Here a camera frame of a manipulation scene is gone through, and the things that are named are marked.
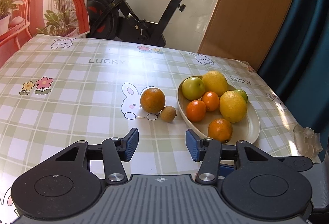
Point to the green plaid tablecloth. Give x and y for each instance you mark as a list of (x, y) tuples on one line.
[(57, 90)]

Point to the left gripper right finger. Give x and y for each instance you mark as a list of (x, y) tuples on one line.
[(208, 152)]

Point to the wooden panel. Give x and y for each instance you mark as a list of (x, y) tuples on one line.
[(244, 29)]

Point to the orange mandarin front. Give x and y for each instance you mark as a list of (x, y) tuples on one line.
[(211, 100)]

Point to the green apple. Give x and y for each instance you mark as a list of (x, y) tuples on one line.
[(242, 93), (193, 88)]

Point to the black exercise bike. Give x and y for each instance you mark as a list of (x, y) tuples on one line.
[(140, 23)]

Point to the small bright orange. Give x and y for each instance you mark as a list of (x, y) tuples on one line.
[(196, 110)]

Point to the cream round plate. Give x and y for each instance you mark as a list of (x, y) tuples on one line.
[(247, 129)]

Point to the clear plastic table corner guard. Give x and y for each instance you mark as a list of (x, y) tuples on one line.
[(307, 141)]

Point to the dark orange tangerine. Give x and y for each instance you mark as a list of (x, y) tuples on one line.
[(152, 100)]

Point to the yellow lemon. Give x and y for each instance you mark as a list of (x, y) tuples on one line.
[(233, 107), (215, 81)]

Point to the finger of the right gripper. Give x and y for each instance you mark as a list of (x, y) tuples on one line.
[(225, 170)]

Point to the teal curtain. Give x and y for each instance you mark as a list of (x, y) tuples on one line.
[(296, 66)]

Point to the small brown kiwi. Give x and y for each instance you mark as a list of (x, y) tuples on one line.
[(168, 114)]

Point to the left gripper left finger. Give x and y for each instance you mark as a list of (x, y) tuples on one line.
[(115, 151)]

